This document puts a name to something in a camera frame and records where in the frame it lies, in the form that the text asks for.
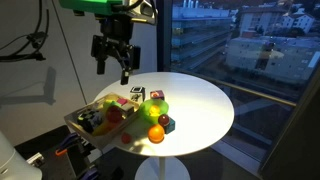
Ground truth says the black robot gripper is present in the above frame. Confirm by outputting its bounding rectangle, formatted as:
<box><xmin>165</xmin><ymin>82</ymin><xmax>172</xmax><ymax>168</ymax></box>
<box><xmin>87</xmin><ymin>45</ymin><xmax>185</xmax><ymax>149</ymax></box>
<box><xmin>90</xmin><ymin>16</ymin><xmax>142</xmax><ymax>86</ymax></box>

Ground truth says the red plastic apple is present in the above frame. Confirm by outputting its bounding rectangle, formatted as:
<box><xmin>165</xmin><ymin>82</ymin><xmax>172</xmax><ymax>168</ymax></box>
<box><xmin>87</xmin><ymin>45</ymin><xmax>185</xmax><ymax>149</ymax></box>
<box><xmin>105</xmin><ymin>105</ymin><xmax>125</xmax><ymax>124</ymax></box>

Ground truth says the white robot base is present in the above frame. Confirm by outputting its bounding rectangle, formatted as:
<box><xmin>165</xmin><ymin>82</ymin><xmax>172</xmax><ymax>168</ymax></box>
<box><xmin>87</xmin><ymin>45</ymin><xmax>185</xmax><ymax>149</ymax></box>
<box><xmin>0</xmin><ymin>129</ymin><xmax>43</xmax><ymax>180</ymax></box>

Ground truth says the wooden crate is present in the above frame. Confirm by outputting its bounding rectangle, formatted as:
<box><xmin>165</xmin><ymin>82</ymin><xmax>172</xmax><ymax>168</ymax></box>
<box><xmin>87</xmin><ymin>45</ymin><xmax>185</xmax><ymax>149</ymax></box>
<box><xmin>64</xmin><ymin>92</ymin><xmax>141</xmax><ymax>151</ymax></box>

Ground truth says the magenta block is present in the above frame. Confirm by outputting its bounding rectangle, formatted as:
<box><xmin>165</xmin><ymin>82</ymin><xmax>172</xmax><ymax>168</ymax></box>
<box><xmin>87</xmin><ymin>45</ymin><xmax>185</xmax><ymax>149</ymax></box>
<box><xmin>116</xmin><ymin>97</ymin><xmax>129</xmax><ymax>106</ymax></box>

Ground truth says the orange purple picture cube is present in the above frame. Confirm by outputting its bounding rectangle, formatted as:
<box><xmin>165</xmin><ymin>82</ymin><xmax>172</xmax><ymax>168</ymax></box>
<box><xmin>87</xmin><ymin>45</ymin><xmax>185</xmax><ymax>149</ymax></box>
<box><xmin>149</xmin><ymin>89</ymin><xmax>166</xmax><ymax>101</ymax></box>

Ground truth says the translucent green bowl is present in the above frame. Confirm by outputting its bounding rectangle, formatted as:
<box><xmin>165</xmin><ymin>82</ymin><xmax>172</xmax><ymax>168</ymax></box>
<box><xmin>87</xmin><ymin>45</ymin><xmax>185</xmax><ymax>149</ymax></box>
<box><xmin>138</xmin><ymin>98</ymin><xmax>170</xmax><ymax>127</ymax></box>

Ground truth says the yellow toy in bowl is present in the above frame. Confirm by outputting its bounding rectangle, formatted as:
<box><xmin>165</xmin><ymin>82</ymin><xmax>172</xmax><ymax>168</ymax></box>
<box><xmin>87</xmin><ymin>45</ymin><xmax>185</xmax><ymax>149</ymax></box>
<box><xmin>148</xmin><ymin>104</ymin><xmax>163</xmax><ymax>118</ymax></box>

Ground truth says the yellow plastic banana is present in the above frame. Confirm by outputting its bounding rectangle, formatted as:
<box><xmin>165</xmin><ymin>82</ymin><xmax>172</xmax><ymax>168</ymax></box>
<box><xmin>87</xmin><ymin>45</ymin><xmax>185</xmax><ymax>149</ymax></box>
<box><xmin>91</xmin><ymin>121</ymin><xmax>116</xmax><ymax>137</ymax></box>

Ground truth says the dark red plastic plum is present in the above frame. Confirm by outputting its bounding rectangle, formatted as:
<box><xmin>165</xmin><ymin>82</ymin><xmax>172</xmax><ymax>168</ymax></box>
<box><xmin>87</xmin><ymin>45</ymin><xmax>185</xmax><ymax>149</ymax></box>
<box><xmin>157</xmin><ymin>114</ymin><xmax>171</xmax><ymax>127</ymax></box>

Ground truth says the small red plastic strawberry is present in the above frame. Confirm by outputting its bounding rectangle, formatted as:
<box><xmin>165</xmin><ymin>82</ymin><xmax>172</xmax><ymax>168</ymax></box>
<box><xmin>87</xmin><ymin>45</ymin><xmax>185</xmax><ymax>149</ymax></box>
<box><xmin>120</xmin><ymin>132</ymin><xmax>132</xmax><ymax>145</ymax></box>

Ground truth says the plastic orange fruit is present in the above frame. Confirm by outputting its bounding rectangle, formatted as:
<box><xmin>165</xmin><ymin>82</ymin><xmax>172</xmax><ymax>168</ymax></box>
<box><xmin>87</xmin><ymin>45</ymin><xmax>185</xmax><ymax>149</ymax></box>
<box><xmin>147</xmin><ymin>123</ymin><xmax>166</xmax><ymax>145</ymax></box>

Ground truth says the teal cube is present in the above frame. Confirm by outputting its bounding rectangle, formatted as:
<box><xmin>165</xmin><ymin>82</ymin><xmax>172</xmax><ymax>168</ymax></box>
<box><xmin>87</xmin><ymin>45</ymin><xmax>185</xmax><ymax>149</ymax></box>
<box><xmin>164</xmin><ymin>117</ymin><xmax>177</xmax><ymax>135</ymax></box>

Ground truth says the black horizontal stand bar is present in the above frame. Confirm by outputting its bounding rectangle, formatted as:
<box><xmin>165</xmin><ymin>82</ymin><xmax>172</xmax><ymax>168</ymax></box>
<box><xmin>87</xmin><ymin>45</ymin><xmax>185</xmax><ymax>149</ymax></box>
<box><xmin>0</xmin><ymin>52</ymin><xmax>47</xmax><ymax>63</ymax></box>

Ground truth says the yellow window handrail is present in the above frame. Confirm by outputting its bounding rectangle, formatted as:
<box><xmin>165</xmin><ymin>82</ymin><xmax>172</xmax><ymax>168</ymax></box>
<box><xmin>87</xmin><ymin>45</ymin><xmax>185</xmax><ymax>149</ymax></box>
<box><xmin>171</xmin><ymin>67</ymin><xmax>298</xmax><ymax>108</ymax></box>

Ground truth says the pale window base ledge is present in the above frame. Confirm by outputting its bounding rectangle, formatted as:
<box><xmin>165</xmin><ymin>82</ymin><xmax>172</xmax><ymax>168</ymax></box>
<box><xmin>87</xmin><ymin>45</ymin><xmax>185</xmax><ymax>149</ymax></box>
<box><xmin>211</xmin><ymin>139</ymin><xmax>266</xmax><ymax>177</ymax></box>

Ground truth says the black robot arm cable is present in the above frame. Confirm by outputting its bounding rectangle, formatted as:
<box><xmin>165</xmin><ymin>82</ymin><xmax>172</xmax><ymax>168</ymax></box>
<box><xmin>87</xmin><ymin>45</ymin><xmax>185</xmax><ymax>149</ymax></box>
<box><xmin>112</xmin><ymin>0</ymin><xmax>158</xmax><ymax>16</ymax></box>

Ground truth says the dark window frame post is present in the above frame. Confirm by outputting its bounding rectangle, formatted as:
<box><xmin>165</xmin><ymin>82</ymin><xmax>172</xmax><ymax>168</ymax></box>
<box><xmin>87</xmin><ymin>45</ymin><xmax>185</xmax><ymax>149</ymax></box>
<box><xmin>156</xmin><ymin>0</ymin><xmax>174</xmax><ymax>73</ymax></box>

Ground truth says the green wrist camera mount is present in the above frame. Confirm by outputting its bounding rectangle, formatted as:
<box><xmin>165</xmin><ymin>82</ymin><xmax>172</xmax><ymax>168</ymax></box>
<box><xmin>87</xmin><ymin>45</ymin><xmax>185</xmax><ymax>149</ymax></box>
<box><xmin>59</xmin><ymin>0</ymin><xmax>123</xmax><ymax>16</ymax></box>

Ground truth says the black camera cable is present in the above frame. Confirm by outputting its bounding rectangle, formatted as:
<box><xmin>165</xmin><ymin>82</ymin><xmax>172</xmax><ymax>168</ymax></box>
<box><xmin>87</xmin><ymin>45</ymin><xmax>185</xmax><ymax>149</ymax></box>
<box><xmin>0</xmin><ymin>0</ymin><xmax>51</xmax><ymax>54</ymax></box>

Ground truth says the purple clamp with orange handle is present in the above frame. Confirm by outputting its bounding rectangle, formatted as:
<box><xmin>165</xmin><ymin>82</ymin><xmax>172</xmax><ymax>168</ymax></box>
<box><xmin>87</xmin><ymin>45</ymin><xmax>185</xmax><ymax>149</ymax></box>
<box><xmin>54</xmin><ymin>132</ymin><xmax>85</xmax><ymax>158</ymax></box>

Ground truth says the white table pedestal base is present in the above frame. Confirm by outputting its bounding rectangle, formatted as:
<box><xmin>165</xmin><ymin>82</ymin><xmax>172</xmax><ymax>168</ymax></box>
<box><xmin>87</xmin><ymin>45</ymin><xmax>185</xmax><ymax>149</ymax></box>
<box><xmin>134</xmin><ymin>155</ymin><xmax>191</xmax><ymax>180</ymax></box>

